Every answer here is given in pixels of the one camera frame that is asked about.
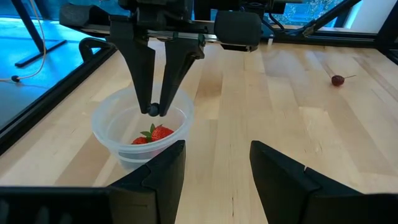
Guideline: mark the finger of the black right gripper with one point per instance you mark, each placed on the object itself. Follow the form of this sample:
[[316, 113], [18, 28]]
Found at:
[[177, 68], [140, 68]]

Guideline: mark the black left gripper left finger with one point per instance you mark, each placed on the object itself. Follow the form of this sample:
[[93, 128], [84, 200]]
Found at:
[[161, 186]]

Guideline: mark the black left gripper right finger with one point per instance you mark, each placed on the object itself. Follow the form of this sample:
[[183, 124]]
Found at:
[[280, 186]]

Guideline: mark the dark blueberry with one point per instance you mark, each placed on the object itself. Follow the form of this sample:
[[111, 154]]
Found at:
[[154, 109]]

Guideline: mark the small red strawberry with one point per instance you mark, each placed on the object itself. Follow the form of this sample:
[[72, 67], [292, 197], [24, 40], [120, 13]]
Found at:
[[140, 141]]

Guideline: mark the red strawberry with green leaves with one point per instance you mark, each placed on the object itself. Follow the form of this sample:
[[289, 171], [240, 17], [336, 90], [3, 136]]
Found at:
[[163, 133]]

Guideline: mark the dark red cherry with stem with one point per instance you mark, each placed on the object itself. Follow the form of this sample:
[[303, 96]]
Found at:
[[337, 80]]

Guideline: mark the clear plastic tupperware container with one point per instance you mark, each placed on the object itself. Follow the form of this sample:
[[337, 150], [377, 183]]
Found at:
[[105, 130]]

